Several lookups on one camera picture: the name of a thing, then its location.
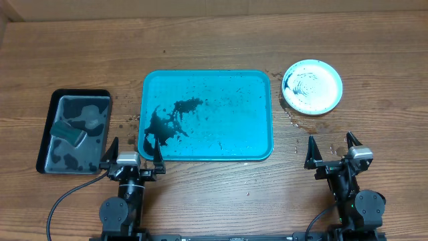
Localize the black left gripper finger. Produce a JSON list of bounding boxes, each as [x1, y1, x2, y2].
[[101, 137, 119, 163], [153, 139, 165, 169]]

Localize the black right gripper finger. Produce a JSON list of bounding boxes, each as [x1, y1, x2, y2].
[[346, 131, 362, 148], [306, 135, 322, 161]]

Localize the green yellow sponge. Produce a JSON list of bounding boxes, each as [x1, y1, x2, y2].
[[49, 120, 87, 147]]

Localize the light blue plate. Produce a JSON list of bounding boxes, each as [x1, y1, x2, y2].
[[282, 60, 343, 116]]

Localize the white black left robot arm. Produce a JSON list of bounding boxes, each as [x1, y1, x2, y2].
[[99, 137, 166, 241]]

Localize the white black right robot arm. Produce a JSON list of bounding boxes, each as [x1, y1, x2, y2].
[[303, 132, 387, 240]]

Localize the blue plastic tray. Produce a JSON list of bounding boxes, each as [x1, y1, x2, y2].
[[137, 70, 274, 161]]

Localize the black water basin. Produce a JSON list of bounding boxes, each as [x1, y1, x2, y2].
[[35, 89, 112, 175]]

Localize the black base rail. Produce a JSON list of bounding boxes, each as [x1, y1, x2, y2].
[[89, 232, 387, 241]]

